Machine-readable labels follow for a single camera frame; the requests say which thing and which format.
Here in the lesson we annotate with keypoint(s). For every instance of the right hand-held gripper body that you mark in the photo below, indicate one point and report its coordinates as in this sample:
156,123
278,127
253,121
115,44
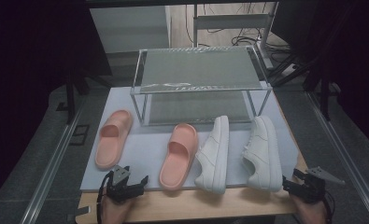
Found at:
313,189

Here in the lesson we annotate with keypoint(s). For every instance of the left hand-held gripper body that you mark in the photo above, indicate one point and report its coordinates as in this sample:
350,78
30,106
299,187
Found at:
118,186

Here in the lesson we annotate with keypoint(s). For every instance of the pink rubber slipper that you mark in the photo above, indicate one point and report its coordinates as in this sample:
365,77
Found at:
176,168
109,149

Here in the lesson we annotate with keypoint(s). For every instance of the white sneaker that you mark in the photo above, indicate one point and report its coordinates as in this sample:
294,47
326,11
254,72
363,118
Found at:
266,155
215,155

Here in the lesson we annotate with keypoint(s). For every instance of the metal shoe rack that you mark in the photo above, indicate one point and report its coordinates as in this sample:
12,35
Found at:
201,68

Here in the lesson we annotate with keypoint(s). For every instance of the person's right hand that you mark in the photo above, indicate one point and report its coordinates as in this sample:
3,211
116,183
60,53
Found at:
311,214

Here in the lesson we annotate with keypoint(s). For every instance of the person's left hand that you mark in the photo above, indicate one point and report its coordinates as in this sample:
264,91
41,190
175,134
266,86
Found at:
113,213

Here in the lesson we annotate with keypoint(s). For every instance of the pale blue table mat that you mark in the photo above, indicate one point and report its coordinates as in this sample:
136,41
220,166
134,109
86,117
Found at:
141,146

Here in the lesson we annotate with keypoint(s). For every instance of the black table clamp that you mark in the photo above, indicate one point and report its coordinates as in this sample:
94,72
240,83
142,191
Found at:
79,213

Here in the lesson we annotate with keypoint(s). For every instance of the black floor socket plate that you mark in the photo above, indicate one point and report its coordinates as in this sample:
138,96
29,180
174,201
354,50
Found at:
79,134

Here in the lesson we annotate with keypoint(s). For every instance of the black tripod stand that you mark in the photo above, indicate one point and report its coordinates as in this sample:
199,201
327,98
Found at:
323,93
70,99

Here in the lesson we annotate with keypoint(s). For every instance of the white cabinet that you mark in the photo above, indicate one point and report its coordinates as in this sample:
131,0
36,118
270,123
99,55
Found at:
129,28

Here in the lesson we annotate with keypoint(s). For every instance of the aluminium floor rail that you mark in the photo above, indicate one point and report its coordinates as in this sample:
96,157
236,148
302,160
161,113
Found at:
53,165
344,155

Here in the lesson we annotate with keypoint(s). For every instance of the grey metal frame stand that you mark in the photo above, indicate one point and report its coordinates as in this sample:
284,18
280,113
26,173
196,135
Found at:
232,21

